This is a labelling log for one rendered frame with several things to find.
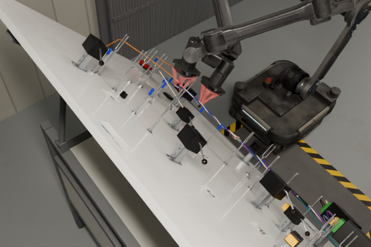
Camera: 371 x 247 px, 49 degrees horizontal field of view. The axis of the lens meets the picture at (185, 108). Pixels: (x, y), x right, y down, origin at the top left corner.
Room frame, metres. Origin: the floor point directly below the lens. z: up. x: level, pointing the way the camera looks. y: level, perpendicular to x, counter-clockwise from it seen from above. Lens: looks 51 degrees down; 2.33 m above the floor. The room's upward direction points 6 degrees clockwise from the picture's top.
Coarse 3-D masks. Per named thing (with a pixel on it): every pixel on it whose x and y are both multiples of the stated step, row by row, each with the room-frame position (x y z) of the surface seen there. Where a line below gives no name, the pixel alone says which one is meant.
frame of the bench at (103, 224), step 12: (84, 132) 1.04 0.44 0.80; (72, 144) 0.96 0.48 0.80; (60, 156) 0.90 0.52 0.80; (60, 168) 0.85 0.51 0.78; (60, 180) 0.92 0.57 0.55; (72, 180) 0.79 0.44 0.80; (84, 192) 0.74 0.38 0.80; (72, 204) 0.87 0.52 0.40; (84, 204) 0.71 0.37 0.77; (96, 216) 0.65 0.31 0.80; (108, 228) 0.60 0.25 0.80; (96, 240) 0.70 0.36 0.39
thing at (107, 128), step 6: (96, 120) 0.50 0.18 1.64; (102, 126) 0.49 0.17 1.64; (108, 126) 0.50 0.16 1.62; (108, 132) 0.48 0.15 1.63; (114, 132) 0.49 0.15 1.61; (114, 138) 0.46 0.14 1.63; (120, 138) 0.48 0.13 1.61; (120, 144) 0.45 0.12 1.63; (126, 144) 0.47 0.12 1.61; (120, 150) 0.43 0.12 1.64; (126, 150) 0.44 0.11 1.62
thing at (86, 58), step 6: (90, 36) 0.80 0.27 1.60; (84, 42) 0.79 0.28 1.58; (90, 42) 0.78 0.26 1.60; (96, 42) 0.76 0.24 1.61; (102, 42) 0.80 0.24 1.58; (84, 48) 0.77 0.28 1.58; (90, 48) 0.76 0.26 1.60; (96, 48) 0.76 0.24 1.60; (102, 48) 0.77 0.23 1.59; (84, 54) 0.76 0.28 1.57; (90, 54) 0.75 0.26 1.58; (96, 54) 0.75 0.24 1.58; (102, 54) 0.76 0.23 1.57; (78, 60) 0.76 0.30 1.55; (84, 60) 0.75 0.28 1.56; (90, 60) 0.76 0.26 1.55; (78, 66) 0.74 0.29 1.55; (84, 66) 0.74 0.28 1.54
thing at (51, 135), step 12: (48, 120) 0.94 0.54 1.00; (48, 132) 0.89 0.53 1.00; (48, 144) 0.90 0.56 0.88; (60, 144) 0.80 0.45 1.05; (72, 156) 0.79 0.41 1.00; (72, 168) 0.74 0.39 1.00; (84, 180) 0.69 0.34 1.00; (96, 192) 0.65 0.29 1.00; (96, 204) 0.61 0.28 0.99; (108, 204) 0.61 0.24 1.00; (108, 216) 0.57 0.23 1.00; (120, 228) 0.53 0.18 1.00; (120, 240) 0.50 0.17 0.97; (132, 240) 0.49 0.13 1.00
